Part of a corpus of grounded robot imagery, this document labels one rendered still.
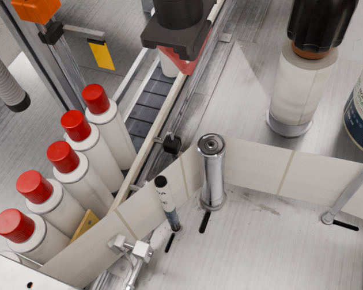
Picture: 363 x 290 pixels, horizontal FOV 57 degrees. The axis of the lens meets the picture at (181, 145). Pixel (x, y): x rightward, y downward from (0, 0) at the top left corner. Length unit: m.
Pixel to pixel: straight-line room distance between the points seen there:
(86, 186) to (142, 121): 0.25
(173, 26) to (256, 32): 0.57
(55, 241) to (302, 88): 0.44
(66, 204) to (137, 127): 0.27
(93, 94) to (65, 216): 0.18
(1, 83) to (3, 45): 2.15
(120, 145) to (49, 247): 0.20
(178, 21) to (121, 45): 0.57
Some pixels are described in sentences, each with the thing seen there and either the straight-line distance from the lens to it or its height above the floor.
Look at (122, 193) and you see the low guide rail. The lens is 0.59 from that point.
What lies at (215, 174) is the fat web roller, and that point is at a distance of 0.48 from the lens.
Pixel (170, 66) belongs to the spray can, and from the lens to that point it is 0.75.
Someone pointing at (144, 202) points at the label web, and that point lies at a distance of 0.46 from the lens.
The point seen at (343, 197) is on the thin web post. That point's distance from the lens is 0.53.
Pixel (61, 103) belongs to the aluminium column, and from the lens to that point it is 0.71.
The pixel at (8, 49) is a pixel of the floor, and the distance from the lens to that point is 2.60.
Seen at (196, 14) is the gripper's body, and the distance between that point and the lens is 0.41.
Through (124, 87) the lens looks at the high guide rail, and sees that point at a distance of 0.67.
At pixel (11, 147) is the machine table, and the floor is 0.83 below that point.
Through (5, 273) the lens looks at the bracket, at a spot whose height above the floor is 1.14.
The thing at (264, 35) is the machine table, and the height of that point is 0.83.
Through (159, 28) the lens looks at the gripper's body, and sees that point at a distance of 0.41.
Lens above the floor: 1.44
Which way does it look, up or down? 58 degrees down
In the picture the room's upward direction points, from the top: 10 degrees counter-clockwise
